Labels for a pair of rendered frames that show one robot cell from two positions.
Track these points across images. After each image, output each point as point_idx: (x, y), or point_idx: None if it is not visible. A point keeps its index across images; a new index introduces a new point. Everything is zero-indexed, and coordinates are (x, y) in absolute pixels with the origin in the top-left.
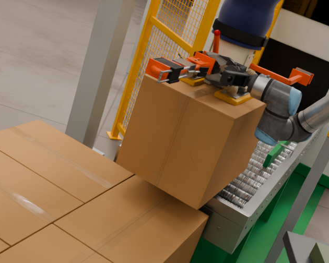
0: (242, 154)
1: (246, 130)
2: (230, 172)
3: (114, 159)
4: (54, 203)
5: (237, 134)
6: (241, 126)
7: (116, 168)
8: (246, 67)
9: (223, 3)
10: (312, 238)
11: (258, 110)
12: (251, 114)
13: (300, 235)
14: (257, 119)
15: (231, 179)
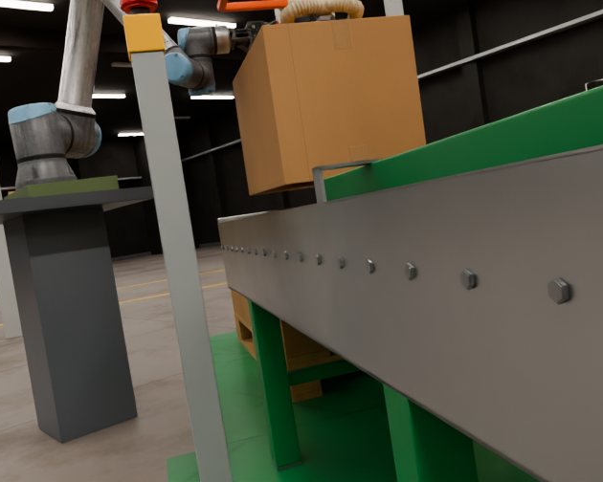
0: (260, 137)
1: (246, 95)
2: (258, 163)
3: None
4: None
5: (240, 100)
6: (239, 90)
7: None
8: (247, 22)
9: None
10: (122, 188)
11: (246, 63)
12: (241, 72)
13: (136, 187)
14: (251, 76)
15: (266, 181)
